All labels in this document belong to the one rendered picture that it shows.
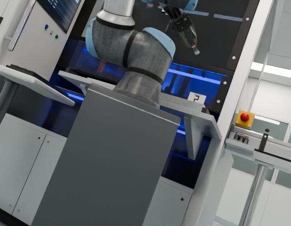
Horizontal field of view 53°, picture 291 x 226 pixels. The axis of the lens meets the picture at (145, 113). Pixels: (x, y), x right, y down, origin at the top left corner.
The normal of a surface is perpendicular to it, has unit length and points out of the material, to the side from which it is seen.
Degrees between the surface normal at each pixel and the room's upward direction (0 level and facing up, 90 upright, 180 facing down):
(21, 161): 90
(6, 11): 90
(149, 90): 73
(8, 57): 90
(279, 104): 90
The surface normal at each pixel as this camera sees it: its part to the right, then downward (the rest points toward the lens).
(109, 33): -0.09, 0.46
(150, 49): -0.09, -0.18
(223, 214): -0.32, -0.25
